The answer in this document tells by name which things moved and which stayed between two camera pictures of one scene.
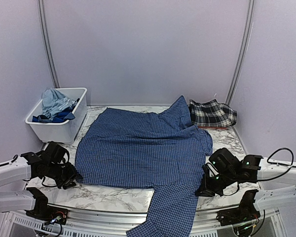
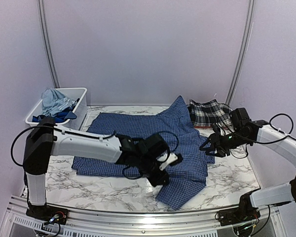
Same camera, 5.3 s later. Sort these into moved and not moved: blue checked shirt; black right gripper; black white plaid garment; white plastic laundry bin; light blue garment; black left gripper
Moved: blue checked shirt; black left gripper; black right gripper
Not moved: white plastic laundry bin; light blue garment; black white plaid garment
